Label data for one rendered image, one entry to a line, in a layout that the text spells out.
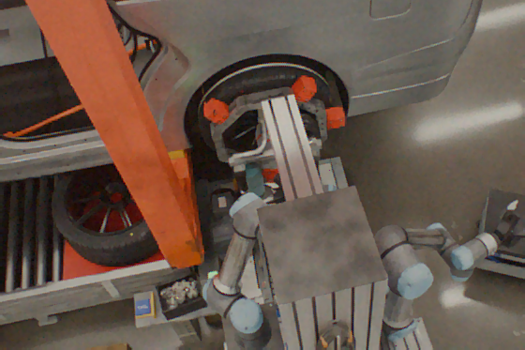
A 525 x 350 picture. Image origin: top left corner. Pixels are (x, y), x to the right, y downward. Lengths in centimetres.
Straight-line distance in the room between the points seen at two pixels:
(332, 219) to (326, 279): 15
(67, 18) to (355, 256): 99
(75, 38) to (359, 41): 136
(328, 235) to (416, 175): 251
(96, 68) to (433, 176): 247
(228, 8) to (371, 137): 179
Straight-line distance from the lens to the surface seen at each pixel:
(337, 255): 152
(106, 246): 342
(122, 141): 233
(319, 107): 304
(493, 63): 460
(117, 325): 379
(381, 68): 307
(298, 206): 158
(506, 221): 247
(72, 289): 354
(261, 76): 294
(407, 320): 249
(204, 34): 270
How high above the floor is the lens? 341
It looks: 56 degrees down
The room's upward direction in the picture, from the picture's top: 11 degrees counter-clockwise
